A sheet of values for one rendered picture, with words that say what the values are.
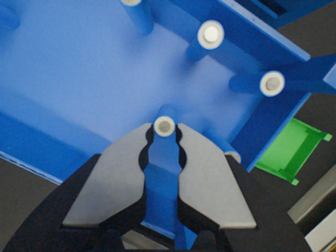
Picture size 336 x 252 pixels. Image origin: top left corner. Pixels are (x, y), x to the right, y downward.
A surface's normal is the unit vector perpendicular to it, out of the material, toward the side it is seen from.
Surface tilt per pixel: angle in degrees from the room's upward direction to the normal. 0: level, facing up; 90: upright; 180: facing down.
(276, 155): 0
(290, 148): 0
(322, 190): 90
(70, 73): 0
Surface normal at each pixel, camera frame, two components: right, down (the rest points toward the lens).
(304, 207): -0.84, -0.53
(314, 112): 0.00, 0.25
